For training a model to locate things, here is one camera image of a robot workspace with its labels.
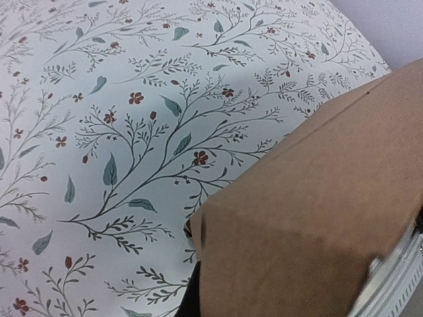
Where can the floral patterned table mat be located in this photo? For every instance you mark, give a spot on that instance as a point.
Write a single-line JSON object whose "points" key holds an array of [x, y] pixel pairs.
{"points": [[120, 118]]}

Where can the brown cardboard paper box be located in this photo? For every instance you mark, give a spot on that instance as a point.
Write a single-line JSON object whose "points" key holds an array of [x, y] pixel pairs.
{"points": [[296, 233]]}

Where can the aluminium front rail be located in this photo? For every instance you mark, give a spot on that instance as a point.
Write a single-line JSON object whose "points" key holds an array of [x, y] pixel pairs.
{"points": [[392, 282]]}

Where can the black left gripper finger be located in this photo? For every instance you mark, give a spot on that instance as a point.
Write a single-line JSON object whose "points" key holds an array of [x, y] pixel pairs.
{"points": [[190, 303]]}

